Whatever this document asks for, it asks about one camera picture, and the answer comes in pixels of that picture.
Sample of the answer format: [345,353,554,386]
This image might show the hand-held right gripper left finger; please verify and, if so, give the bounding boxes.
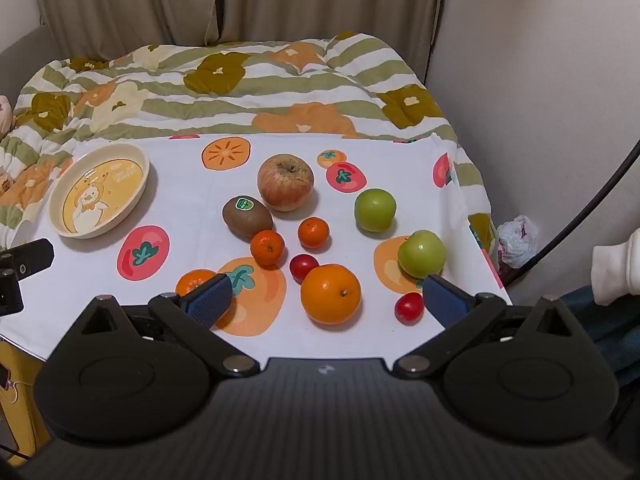
[62,273,260,379]

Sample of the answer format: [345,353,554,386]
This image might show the person's white sleeve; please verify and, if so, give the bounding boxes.
[590,227,640,307]

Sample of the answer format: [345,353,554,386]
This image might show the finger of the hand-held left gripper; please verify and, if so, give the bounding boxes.
[0,239,55,317]

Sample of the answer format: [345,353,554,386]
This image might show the white fruit-print cloth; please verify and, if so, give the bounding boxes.
[0,132,513,361]

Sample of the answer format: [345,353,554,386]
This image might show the large orange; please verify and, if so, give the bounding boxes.
[300,263,362,326]

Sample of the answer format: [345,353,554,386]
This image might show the beige curtain panel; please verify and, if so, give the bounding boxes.
[215,0,451,86]
[30,0,223,61]

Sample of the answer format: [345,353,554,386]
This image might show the brown kiwi with green sticker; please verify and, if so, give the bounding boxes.
[222,195,274,240]

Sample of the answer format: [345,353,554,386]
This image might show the white plastic bag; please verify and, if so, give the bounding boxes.
[495,215,540,281]

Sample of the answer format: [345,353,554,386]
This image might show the cream bowl with duck print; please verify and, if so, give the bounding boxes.
[46,143,151,239]

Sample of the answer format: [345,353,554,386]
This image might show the pink plush toy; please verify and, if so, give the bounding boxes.
[0,95,16,136]

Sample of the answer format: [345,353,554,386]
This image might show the red cherry tomato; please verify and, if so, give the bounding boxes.
[289,254,320,283]
[394,292,426,323]

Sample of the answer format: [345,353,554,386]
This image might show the grey padded headboard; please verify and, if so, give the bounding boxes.
[0,24,51,111]

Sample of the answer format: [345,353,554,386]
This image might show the small tangerine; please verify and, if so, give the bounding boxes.
[175,269,221,298]
[297,216,331,250]
[250,229,286,267]

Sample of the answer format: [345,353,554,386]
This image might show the striped flower-print blanket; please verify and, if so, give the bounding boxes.
[0,32,498,261]

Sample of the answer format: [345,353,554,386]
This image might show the red apple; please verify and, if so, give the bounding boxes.
[257,154,315,212]

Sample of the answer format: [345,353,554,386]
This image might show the black cable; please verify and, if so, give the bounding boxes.
[500,140,640,291]

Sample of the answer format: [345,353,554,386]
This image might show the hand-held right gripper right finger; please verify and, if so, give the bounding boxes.
[393,275,593,380]

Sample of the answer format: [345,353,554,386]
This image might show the green apple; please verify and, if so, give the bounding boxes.
[397,229,447,280]
[354,188,398,234]

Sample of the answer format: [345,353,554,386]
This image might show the person's blue pants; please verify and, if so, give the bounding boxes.
[560,285,640,386]

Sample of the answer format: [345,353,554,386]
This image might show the yellow box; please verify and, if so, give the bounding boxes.
[0,340,51,461]

